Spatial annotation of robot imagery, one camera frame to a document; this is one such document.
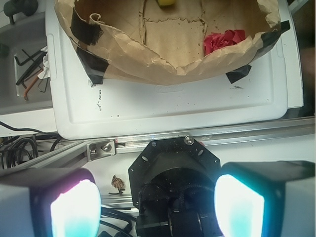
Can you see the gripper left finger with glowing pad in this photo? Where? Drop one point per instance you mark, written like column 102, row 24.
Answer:
column 49, row 202

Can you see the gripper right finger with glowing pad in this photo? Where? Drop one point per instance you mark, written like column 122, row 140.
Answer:
column 266, row 199

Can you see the black hex keys set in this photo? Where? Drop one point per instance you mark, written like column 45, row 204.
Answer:
column 27, row 64

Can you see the brown paper bag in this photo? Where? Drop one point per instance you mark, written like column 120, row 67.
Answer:
column 139, row 41

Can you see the yellow sponge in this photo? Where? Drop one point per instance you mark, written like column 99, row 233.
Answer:
column 165, row 3

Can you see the aluminium extrusion rail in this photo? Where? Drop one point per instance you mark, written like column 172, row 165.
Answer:
column 74, row 153

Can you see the silver corner bracket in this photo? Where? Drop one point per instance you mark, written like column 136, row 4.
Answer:
column 98, row 149

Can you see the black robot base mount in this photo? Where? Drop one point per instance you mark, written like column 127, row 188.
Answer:
column 174, row 194

